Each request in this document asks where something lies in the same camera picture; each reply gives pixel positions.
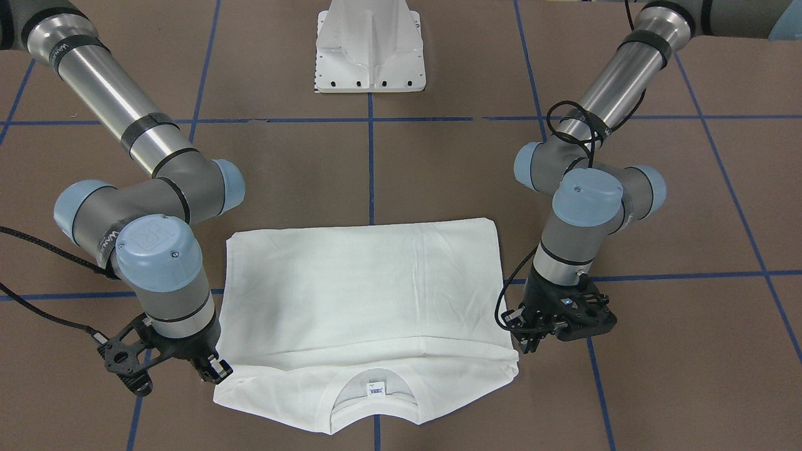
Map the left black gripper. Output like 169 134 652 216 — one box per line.
519 266 591 354

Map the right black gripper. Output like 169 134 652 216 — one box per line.
145 313 233 383

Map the white printed t-shirt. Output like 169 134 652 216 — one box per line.
213 218 519 435

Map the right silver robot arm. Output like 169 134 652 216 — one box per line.
2 1 244 397

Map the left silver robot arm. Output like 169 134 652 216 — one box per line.
496 1 800 353

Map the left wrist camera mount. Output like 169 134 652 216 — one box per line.
555 280 618 341

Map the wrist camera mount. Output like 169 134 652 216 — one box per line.
91 313 157 398
555 280 618 341

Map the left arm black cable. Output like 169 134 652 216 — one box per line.
494 0 646 333

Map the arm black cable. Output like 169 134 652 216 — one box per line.
0 225 113 343
494 0 646 333

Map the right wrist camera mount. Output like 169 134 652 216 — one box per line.
91 313 157 398

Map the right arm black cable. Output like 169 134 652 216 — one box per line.
0 225 113 343

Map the white pedestal column base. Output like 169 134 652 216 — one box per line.
313 1 427 93

